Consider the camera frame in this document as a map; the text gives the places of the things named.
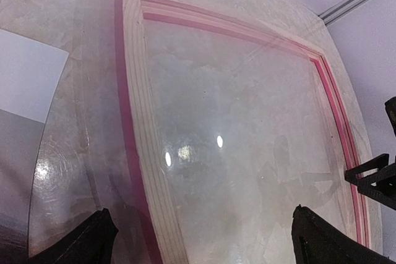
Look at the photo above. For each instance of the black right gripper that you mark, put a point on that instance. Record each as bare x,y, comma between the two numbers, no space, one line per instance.
376,177

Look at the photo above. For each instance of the pink wooden picture frame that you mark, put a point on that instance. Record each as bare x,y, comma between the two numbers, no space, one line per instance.
230,123

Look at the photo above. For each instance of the white mat board lower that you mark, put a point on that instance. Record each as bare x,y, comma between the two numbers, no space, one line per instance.
30,73

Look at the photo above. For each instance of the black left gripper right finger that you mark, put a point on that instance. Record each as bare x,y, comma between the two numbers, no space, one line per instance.
317,241

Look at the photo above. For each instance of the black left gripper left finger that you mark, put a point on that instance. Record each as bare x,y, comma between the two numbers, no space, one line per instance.
90,242

